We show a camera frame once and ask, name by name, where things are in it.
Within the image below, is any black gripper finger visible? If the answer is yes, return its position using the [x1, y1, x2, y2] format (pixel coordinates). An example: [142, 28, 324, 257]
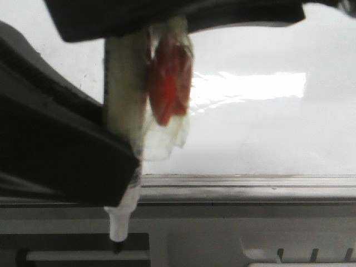
[1, 23, 139, 206]
[45, 1, 305, 42]

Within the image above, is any white whiteboard marker pen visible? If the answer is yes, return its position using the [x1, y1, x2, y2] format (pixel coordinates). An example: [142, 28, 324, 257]
[103, 29, 150, 254]

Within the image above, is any red magnet taped to marker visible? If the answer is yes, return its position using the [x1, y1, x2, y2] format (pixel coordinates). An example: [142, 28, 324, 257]
[143, 16, 194, 161]

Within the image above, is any grey plastic bin below board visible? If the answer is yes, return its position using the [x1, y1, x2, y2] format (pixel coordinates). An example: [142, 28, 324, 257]
[1, 204, 355, 266]

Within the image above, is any grey metal whiteboard frame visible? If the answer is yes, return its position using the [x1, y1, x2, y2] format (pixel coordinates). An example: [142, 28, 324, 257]
[1, 173, 355, 207]

